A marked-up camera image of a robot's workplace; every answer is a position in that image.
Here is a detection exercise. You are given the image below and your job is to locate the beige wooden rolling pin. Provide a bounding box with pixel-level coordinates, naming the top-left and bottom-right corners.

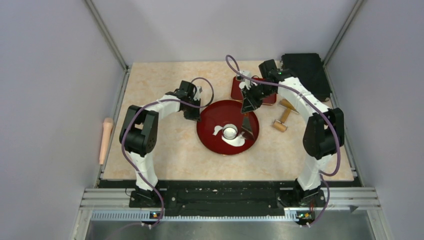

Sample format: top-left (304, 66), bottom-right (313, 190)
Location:
top-left (99, 117), bottom-right (114, 165)

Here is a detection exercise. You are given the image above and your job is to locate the wooden roller tool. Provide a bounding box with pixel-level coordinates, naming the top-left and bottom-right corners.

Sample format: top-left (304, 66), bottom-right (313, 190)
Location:
top-left (272, 98), bottom-right (299, 132)

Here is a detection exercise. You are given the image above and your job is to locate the round red tray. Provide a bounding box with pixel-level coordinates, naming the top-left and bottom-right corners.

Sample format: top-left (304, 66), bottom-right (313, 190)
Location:
top-left (196, 100), bottom-right (260, 156)

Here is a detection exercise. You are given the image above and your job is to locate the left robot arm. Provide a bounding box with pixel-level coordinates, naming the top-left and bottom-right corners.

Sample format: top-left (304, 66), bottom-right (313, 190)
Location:
top-left (119, 81), bottom-right (202, 207)

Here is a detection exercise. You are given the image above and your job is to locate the white dough scrap strip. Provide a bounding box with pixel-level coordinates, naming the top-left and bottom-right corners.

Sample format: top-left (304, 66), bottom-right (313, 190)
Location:
top-left (213, 125), bottom-right (223, 136)

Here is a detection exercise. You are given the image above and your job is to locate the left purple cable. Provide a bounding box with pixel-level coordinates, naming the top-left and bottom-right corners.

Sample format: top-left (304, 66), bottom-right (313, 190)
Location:
top-left (120, 77), bottom-right (215, 229)

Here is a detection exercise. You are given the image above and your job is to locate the black case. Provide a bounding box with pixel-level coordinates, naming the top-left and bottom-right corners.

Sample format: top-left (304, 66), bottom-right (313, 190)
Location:
top-left (281, 53), bottom-right (332, 102)

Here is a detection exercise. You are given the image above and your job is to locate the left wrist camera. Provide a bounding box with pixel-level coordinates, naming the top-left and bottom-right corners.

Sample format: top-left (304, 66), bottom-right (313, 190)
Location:
top-left (193, 85), bottom-right (203, 101)

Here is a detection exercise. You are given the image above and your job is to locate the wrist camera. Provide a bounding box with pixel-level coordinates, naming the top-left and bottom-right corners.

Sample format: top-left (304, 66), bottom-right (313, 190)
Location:
top-left (193, 85), bottom-right (203, 101)
top-left (236, 70), bottom-right (253, 90)

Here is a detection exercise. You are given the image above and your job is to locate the rectangular red tray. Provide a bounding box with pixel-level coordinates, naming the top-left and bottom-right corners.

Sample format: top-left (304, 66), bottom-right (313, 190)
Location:
top-left (230, 76), bottom-right (277, 106)

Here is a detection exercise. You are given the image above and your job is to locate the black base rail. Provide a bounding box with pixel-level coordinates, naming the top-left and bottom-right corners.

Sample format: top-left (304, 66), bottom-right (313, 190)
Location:
top-left (84, 181), bottom-right (358, 220)

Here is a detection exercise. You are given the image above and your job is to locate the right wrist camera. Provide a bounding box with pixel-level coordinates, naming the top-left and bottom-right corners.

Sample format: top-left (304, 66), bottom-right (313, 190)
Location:
top-left (236, 70), bottom-right (253, 90)

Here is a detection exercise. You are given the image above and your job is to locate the white dough ball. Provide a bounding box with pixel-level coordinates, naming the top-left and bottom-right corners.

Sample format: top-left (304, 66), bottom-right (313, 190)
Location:
top-left (221, 134), bottom-right (246, 147)

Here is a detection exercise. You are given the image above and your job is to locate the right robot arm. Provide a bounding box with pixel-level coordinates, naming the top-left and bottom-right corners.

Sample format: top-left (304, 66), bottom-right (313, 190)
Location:
top-left (233, 59), bottom-right (345, 206)

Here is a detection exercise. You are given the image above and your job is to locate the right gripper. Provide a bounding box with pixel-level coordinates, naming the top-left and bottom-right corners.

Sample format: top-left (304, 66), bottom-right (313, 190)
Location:
top-left (241, 83), bottom-right (275, 114)

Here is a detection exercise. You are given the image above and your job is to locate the metal ring cutter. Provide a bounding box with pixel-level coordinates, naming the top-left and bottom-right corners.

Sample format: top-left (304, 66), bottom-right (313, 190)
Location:
top-left (222, 123), bottom-right (238, 140)

